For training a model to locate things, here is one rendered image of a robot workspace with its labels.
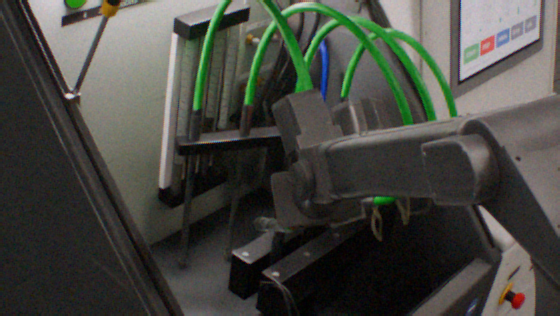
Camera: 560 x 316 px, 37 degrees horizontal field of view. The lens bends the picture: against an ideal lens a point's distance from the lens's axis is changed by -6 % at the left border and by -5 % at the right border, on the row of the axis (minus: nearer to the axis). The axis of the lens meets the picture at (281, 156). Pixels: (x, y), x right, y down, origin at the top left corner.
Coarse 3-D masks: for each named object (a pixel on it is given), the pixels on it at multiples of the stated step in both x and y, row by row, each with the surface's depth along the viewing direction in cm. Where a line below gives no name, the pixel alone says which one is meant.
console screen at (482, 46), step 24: (456, 0) 159; (480, 0) 167; (504, 0) 176; (528, 0) 185; (456, 24) 161; (480, 24) 169; (504, 24) 178; (528, 24) 188; (456, 48) 163; (480, 48) 171; (504, 48) 180; (528, 48) 191; (456, 72) 165; (480, 72) 173; (456, 96) 167
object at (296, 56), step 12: (228, 0) 123; (264, 0) 113; (216, 12) 127; (276, 12) 111; (216, 24) 129; (276, 24) 110; (288, 24) 110; (288, 36) 109; (204, 48) 132; (288, 48) 108; (204, 60) 134; (300, 60) 107; (204, 72) 135; (300, 72) 107; (204, 84) 137; (300, 84) 107; (192, 108) 139; (288, 228) 115
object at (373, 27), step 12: (336, 24) 135; (360, 24) 132; (372, 24) 131; (324, 36) 138; (384, 36) 130; (312, 48) 140; (396, 48) 129; (408, 60) 129; (420, 84) 129; (432, 108) 129; (432, 120) 130
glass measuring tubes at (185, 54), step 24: (192, 24) 136; (192, 48) 139; (216, 48) 145; (192, 72) 142; (216, 72) 148; (168, 96) 145; (192, 96) 148; (216, 96) 151; (168, 120) 147; (216, 120) 157; (168, 144) 149; (168, 168) 152; (216, 168) 161; (168, 192) 153; (192, 192) 157
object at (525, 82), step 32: (384, 0) 152; (416, 0) 150; (448, 0) 158; (416, 32) 152; (448, 32) 160; (544, 32) 198; (416, 64) 153; (448, 64) 163; (544, 64) 202; (480, 96) 177; (512, 96) 190; (544, 96) 207; (512, 256) 158
